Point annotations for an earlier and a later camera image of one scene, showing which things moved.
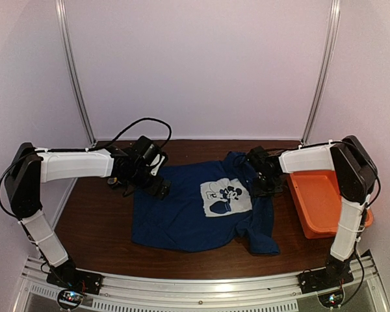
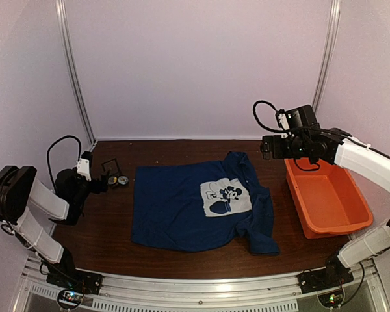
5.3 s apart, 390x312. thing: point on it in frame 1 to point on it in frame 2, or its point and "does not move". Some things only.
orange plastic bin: [318, 199] does not move
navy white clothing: [211, 207] does not move
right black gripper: [259, 192] to [277, 151]
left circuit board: [70, 298] does not move
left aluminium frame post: [69, 54] does not move
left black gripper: [163, 190] to [97, 188]
